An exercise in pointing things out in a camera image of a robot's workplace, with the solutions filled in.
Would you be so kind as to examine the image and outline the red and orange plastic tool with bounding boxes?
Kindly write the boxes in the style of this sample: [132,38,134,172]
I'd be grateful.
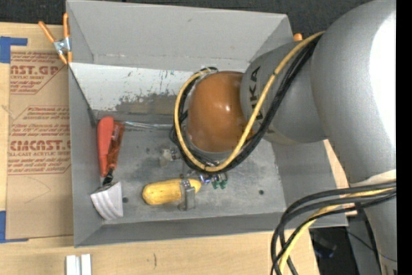
[96,116,126,178]

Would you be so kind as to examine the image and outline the clear glass rod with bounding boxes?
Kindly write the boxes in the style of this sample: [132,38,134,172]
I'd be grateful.
[122,120,174,131]

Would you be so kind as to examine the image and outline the yellow toy corn cob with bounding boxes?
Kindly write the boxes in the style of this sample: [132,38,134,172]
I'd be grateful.
[142,178,203,205]

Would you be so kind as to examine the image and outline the brown cardboard board, red print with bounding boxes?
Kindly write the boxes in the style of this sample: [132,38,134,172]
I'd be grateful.
[0,21,75,244]

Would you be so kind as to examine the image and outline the grey metal bin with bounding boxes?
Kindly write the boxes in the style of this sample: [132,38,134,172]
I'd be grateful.
[65,0,350,248]

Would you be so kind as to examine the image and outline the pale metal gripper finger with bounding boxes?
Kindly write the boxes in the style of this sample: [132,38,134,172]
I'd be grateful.
[178,179,197,212]
[160,147,179,167]

